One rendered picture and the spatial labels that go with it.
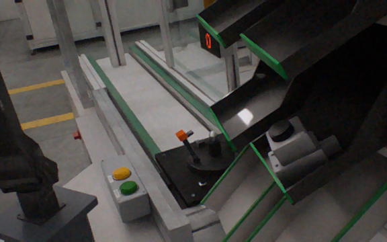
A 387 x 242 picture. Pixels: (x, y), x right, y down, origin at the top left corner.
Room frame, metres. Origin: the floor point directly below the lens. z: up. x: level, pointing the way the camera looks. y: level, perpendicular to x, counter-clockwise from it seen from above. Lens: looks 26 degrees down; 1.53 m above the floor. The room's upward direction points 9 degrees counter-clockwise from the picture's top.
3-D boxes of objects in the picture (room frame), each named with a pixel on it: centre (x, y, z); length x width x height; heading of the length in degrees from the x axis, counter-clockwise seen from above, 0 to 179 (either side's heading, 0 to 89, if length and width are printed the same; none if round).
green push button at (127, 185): (0.87, 0.16, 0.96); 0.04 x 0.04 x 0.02
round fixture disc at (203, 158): (0.92, -0.05, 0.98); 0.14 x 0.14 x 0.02
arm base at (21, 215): (0.69, 0.29, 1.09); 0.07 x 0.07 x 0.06; 56
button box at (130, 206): (0.93, 0.18, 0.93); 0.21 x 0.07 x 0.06; 18
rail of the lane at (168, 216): (1.13, 0.18, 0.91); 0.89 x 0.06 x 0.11; 18
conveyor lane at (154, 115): (1.21, 0.02, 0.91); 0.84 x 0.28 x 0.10; 18
